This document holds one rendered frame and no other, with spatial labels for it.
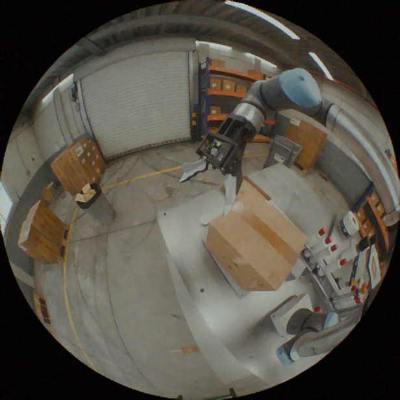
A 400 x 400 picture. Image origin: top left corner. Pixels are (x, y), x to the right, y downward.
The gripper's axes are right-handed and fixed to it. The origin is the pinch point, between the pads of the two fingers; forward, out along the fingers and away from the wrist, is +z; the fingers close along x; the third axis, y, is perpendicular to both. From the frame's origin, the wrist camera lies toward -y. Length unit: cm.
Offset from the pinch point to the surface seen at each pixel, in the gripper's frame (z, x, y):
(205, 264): 31.2, 11.7, -22.9
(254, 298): 28, 42, -22
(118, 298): 164, -25, -10
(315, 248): -8, 55, -36
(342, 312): 3, 93, -12
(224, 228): 5.1, 8.6, -8.4
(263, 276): 7.3, 26.2, -4.0
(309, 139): -247, 55, -283
